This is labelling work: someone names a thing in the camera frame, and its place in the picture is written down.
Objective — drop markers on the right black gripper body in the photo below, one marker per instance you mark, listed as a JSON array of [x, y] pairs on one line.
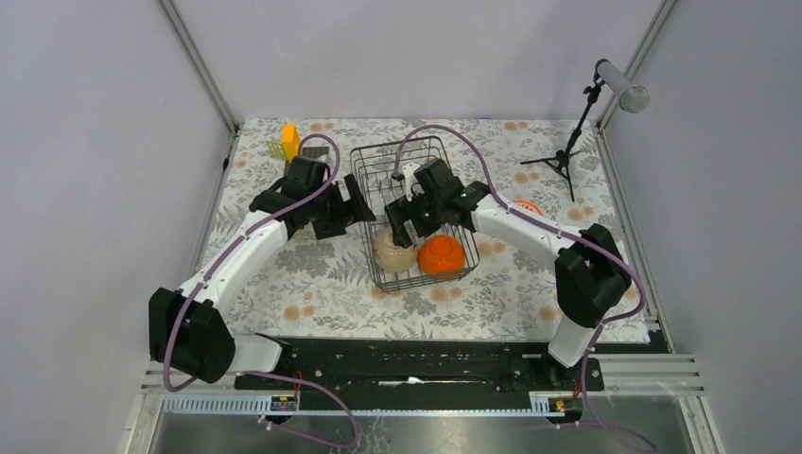
[[427, 218]]

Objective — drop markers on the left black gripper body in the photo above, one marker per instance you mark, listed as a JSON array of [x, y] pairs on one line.
[[324, 214]]

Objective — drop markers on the beige ceramic bowl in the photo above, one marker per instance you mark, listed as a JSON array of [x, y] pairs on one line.
[[392, 258]]

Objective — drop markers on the orange bowl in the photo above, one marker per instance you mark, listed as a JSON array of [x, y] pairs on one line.
[[441, 254]]

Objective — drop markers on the red white patterned bowl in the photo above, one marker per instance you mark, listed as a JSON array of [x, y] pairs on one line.
[[530, 206]]

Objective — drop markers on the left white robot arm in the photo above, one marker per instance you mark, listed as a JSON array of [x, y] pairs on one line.
[[186, 329]]

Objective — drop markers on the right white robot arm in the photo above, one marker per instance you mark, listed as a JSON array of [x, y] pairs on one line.
[[587, 265]]

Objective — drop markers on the orange block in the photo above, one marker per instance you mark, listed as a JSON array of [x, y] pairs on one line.
[[290, 141]]

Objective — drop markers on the floral tablecloth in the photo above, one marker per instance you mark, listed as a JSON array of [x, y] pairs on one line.
[[325, 288]]

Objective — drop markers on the black microphone tripod stand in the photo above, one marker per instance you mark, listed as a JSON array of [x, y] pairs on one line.
[[560, 161]]

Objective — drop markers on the grey microphone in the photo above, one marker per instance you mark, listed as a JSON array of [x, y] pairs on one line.
[[633, 98]]

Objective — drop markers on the black wire dish rack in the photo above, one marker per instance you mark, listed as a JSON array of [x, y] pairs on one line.
[[388, 186]]

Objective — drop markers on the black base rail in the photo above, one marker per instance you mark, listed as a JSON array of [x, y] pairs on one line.
[[434, 375]]

